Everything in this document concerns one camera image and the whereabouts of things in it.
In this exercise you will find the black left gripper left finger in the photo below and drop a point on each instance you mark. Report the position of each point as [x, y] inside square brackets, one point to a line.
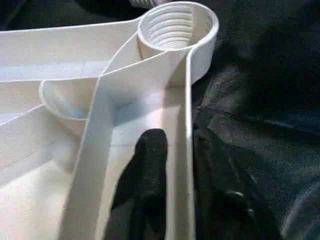
[145, 187]

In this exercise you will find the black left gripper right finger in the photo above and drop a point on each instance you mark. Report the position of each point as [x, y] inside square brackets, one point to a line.
[217, 200]

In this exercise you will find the black mat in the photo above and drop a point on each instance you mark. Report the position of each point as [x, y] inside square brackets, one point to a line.
[275, 100]

